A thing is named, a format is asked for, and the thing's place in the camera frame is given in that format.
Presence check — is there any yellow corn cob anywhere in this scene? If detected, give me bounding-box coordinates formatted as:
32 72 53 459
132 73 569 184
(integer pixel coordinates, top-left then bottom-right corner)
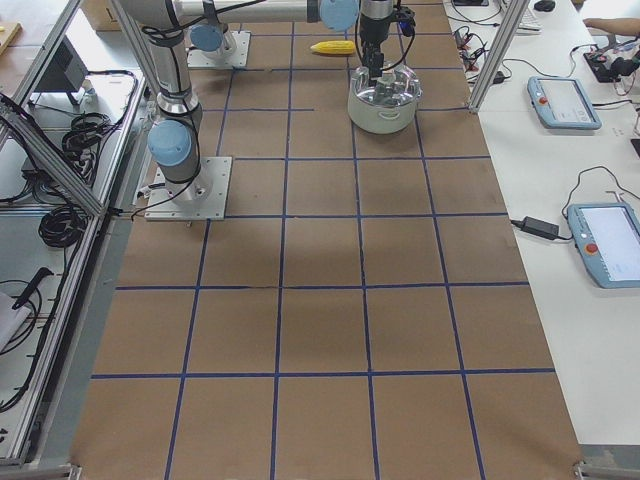
310 40 356 56

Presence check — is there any glass pot lid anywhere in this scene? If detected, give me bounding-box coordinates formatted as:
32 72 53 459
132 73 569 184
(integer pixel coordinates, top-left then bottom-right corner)
350 65 423 108

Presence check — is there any person forearm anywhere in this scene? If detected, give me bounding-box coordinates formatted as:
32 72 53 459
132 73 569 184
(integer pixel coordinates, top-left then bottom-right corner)
583 18 640 37

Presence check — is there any pale green steel pot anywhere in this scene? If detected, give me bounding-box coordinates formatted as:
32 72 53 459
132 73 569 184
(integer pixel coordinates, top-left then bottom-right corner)
347 87 420 134

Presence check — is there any black computer mouse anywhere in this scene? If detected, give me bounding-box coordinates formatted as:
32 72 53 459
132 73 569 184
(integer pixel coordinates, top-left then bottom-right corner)
533 0 556 13

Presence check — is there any upper blue teach pendant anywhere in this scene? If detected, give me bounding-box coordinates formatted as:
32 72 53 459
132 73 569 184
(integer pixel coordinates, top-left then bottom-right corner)
527 77 602 131

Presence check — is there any blue teach pendant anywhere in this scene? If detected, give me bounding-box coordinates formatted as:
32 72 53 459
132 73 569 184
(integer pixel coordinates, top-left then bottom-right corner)
527 77 602 131
567 202 639 289

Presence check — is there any black electronics board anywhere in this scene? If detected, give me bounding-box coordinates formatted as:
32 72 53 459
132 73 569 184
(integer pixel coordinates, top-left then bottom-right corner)
583 52 639 83

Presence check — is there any black power adapter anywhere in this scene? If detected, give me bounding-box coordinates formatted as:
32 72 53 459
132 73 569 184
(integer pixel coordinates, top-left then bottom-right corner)
521 216 559 240

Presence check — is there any brown paper table mat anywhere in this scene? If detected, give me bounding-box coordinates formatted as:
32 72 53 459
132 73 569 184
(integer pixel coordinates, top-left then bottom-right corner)
71 1 580 479

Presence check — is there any cardboard box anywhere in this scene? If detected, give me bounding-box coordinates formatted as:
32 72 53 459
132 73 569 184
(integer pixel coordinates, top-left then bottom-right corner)
80 0 125 32

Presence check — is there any lower blue teach pendant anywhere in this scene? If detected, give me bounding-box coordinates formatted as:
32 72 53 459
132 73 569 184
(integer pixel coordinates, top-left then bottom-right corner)
567 202 639 289

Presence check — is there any black monitor on stand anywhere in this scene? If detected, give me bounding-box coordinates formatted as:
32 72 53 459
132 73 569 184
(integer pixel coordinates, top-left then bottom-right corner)
34 36 88 106

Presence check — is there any aluminium frame post right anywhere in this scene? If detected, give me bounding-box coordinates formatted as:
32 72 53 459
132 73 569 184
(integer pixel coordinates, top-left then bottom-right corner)
468 0 528 113

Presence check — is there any coiled black cable upper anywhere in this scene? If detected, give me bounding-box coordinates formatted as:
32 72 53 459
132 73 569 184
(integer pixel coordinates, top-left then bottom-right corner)
60 112 125 166

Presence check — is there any coiled black cable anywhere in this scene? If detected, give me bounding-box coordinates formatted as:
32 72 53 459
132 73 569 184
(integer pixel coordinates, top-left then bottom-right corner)
60 112 125 166
38 205 84 249

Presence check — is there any coiled black cable lower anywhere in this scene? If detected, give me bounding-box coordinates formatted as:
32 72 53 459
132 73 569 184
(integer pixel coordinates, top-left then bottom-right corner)
38 205 84 249

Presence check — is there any aluminium frame rail left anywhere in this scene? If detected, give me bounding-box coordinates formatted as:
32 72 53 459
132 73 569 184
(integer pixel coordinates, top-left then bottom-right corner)
1 94 106 217

